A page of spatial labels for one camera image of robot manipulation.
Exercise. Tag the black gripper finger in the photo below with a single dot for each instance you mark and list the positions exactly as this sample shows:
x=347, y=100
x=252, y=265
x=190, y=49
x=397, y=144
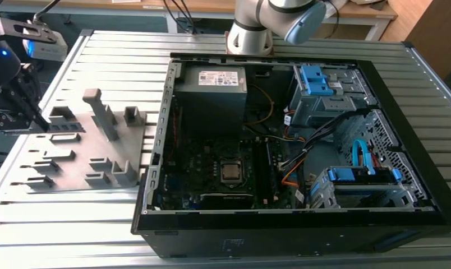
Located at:
x=32, y=98
x=12, y=123

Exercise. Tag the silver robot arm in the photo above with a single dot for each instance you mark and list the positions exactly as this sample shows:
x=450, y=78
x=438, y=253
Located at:
x=256, y=19

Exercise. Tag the grey parts rack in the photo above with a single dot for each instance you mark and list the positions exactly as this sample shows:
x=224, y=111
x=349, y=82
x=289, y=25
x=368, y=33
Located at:
x=131, y=145

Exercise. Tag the grey power supply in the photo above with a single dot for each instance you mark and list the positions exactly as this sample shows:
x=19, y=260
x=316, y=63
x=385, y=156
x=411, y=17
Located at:
x=210, y=109

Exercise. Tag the green motherboard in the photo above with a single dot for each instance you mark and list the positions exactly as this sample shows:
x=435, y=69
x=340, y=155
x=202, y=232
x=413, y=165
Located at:
x=195, y=168

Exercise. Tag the silver CPU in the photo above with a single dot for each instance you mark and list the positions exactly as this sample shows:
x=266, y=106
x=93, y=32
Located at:
x=233, y=171

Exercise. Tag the black graphics card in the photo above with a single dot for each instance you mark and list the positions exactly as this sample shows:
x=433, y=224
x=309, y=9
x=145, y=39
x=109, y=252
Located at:
x=225, y=200

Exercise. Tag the black PC case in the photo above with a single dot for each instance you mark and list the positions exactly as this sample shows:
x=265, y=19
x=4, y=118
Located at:
x=248, y=238

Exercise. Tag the empty blue disk carrier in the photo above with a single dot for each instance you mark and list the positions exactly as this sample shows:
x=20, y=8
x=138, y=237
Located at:
x=313, y=74

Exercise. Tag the grey metal drive cage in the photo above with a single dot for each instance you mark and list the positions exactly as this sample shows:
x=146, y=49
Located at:
x=323, y=196
x=323, y=106

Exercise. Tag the hard disk in blue carrier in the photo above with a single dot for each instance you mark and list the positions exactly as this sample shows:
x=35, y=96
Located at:
x=345, y=175

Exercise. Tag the brown wooden cabinet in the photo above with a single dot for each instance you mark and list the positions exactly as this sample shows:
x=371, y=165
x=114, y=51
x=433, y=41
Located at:
x=435, y=33

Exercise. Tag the wooden desk white frame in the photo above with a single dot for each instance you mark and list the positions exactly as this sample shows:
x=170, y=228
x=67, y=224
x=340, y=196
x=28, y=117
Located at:
x=364, y=14

